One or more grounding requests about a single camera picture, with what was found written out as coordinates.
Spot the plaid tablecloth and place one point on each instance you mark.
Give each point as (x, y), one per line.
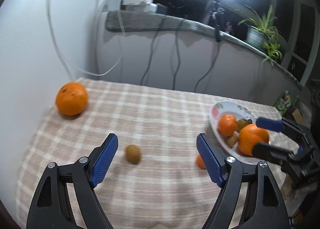
(165, 187)

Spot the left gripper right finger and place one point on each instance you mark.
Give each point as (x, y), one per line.
(264, 205)

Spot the tiny orange kumquat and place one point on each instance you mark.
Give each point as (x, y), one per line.
(200, 162)

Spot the white floral plate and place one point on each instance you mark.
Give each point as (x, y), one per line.
(239, 111)

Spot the spider plant in pot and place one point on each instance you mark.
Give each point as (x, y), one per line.
(262, 34)

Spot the large orange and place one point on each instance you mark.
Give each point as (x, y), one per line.
(249, 136)

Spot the small mandarin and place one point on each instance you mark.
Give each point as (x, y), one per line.
(232, 140)
(227, 125)

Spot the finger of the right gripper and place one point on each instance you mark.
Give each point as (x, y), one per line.
(273, 154)
(271, 124)

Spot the white power adapters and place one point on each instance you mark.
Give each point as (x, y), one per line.
(145, 6)

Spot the green-brown plum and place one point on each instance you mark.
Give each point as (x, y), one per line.
(241, 123)

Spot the brown kiwi fruit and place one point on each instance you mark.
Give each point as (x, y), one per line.
(133, 154)

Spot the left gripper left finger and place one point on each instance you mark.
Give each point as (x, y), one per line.
(51, 206)

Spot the green snack box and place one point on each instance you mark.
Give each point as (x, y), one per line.
(284, 103)

